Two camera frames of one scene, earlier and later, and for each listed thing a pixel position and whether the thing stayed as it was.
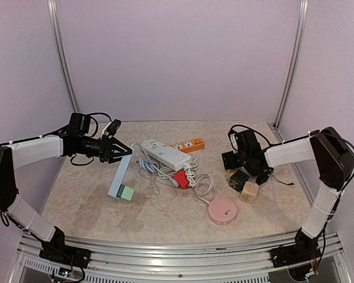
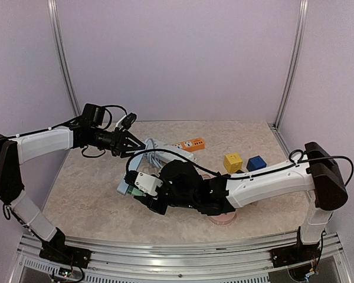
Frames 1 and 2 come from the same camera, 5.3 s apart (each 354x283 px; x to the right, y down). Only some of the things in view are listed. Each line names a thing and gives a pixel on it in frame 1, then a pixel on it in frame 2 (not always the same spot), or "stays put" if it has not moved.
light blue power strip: x=120 y=175 -> x=134 y=161
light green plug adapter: x=125 y=192 -> x=132 y=190
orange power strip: x=190 y=145 stays put
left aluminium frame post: x=53 y=15 stays put
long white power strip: x=166 y=154 stays put
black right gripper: x=229 y=161 -> x=146 y=201
